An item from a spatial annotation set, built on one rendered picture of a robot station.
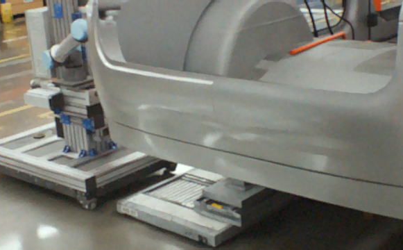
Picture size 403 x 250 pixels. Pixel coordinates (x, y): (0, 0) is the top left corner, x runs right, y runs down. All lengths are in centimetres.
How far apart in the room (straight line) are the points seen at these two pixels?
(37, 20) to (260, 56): 180
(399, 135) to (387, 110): 9
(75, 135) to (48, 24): 79
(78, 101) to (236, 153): 201
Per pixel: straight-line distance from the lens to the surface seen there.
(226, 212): 384
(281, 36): 368
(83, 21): 392
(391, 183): 220
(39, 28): 475
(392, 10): 539
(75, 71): 435
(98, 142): 479
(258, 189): 395
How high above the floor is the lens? 175
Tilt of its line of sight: 17 degrees down
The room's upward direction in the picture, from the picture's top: 4 degrees counter-clockwise
